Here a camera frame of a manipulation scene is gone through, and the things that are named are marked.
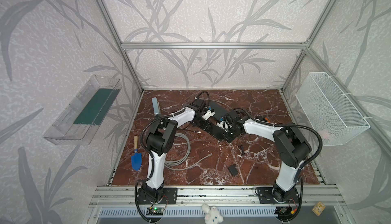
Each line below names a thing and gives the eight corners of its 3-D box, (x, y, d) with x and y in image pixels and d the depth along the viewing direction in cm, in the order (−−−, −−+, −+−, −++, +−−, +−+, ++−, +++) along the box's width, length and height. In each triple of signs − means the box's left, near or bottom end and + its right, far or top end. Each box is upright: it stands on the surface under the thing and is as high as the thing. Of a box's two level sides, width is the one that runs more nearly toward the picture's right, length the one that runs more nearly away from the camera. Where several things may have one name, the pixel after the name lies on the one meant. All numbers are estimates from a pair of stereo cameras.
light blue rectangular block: (156, 117, 106) (153, 112, 102) (153, 102, 115) (151, 97, 111) (161, 116, 107) (159, 111, 103) (158, 101, 116) (157, 96, 111)
